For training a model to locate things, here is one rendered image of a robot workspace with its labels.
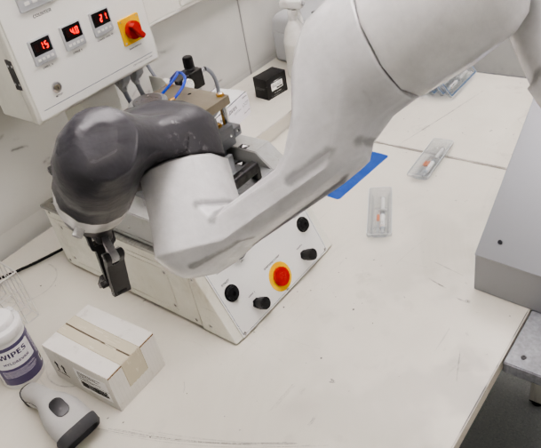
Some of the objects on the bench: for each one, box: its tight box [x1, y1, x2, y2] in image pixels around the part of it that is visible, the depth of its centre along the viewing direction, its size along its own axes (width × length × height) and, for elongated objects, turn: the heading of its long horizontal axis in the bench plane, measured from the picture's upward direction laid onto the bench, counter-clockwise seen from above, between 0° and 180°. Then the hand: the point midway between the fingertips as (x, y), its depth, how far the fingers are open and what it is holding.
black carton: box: [252, 67, 288, 100], centre depth 197 cm, size 6×9×7 cm
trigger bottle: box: [279, 0, 305, 77], centre depth 200 cm, size 9×8×25 cm
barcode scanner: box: [20, 382, 100, 448], centre depth 110 cm, size 20×8×8 cm, turn 65°
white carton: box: [211, 88, 251, 124], centre depth 184 cm, size 12×23×7 cm, turn 165°
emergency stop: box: [274, 267, 290, 286], centre depth 128 cm, size 2×4×4 cm, turn 155°
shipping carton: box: [42, 304, 165, 412], centre depth 118 cm, size 19×13×9 cm
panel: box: [204, 210, 328, 339], centre depth 126 cm, size 2×30×19 cm, turn 155°
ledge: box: [230, 57, 291, 142], centre depth 202 cm, size 30×84×4 cm, turn 155°
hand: (87, 239), depth 92 cm, fingers open, 13 cm apart
